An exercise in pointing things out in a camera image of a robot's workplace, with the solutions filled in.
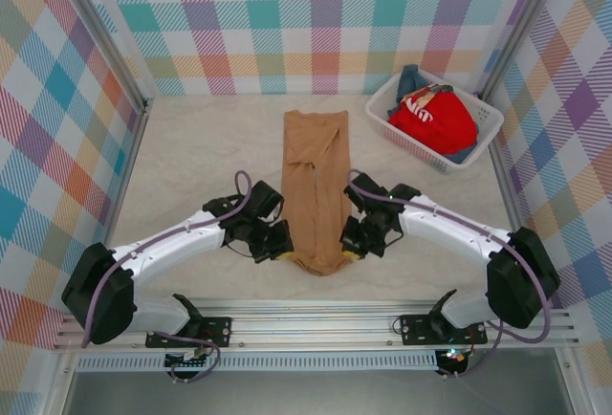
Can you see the tan trousers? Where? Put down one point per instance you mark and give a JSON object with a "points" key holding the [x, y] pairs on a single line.
{"points": [[311, 171]]}

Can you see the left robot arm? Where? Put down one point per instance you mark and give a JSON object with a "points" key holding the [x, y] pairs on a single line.
{"points": [[167, 247]]}

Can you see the red t-shirt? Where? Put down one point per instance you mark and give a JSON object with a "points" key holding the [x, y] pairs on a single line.
{"points": [[449, 123]]}

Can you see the small circuit board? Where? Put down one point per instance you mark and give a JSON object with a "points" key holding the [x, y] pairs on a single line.
{"points": [[189, 360], [453, 357]]}

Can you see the grey metal panel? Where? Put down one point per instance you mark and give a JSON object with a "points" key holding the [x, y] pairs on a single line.
{"points": [[311, 393]]}

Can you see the patterned beige garment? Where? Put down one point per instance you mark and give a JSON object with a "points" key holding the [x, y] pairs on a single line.
{"points": [[430, 91]]}

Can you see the blue t-shirt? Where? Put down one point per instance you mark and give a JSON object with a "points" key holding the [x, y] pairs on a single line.
{"points": [[410, 78]]}

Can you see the white plastic laundry basket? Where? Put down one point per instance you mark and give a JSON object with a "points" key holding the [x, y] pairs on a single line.
{"points": [[487, 115]]}

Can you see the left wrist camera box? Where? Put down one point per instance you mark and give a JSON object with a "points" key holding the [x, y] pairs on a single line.
{"points": [[265, 197]]}

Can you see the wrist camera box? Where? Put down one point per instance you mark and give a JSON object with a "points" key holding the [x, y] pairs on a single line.
{"points": [[370, 190], [265, 197]]}

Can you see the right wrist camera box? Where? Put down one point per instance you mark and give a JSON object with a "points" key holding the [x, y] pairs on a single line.
{"points": [[370, 190]]}

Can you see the aluminium mounting rail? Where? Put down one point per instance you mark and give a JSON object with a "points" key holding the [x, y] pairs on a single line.
{"points": [[311, 329]]}

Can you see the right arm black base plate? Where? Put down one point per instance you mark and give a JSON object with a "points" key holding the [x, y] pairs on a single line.
{"points": [[413, 329]]}

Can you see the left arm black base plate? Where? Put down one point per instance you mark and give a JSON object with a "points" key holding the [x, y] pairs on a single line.
{"points": [[217, 331]]}

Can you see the aluminium side rail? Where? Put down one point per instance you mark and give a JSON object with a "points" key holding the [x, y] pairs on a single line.
{"points": [[502, 176], [136, 135]]}

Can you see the aluminium frame post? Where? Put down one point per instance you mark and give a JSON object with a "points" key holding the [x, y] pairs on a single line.
{"points": [[100, 32], [521, 28]]}

